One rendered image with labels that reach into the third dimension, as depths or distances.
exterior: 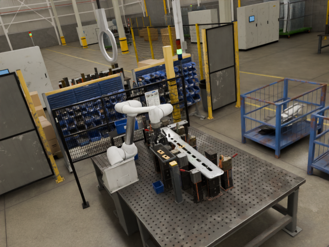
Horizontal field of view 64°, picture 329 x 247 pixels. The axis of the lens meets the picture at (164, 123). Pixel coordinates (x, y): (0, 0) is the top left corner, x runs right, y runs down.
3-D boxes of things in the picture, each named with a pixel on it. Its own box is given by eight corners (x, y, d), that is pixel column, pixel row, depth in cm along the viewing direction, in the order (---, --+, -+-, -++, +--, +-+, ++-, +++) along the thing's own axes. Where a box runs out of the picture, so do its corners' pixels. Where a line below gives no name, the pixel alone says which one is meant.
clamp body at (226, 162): (236, 187, 277) (234, 157, 263) (224, 192, 272) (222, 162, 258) (229, 182, 286) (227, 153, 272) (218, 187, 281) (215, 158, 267)
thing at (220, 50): (210, 119, 615) (202, 29, 536) (206, 118, 626) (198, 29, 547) (242, 106, 660) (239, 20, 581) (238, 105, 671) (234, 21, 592)
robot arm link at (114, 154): (109, 168, 316) (102, 152, 323) (122, 163, 329) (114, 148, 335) (114, 162, 305) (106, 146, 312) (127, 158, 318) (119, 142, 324)
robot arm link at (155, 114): (155, 124, 254) (164, 119, 262) (152, 109, 248) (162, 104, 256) (148, 122, 261) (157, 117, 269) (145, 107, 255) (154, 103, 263)
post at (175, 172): (184, 202, 268) (178, 165, 251) (177, 205, 266) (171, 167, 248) (180, 197, 275) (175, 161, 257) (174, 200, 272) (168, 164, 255)
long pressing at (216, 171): (227, 172, 255) (227, 170, 254) (207, 180, 248) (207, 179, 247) (167, 126, 373) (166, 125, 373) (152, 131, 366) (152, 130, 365)
